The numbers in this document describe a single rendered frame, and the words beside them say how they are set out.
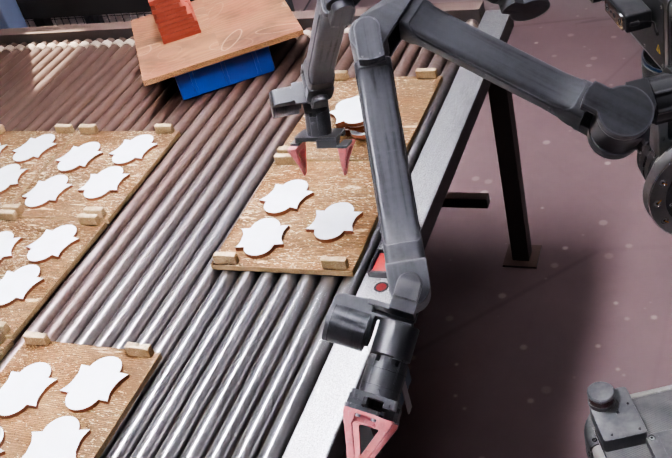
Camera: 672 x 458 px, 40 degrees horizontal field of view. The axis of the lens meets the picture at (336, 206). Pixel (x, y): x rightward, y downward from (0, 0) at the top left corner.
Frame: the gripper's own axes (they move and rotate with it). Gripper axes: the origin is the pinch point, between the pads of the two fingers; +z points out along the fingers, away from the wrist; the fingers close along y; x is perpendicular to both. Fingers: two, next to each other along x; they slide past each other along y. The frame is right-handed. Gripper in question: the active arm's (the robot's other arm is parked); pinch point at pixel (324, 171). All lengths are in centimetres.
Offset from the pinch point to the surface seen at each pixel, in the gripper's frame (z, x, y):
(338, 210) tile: 10.6, -2.2, -1.2
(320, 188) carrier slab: 9.1, -12.5, 6.7
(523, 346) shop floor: 88, -75, -30
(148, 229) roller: 15, 0, 49
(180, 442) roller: 32, 60, 12
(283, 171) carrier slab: 7.4, -19.8, 19.1
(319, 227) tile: 12.3, 3.8, 1.7
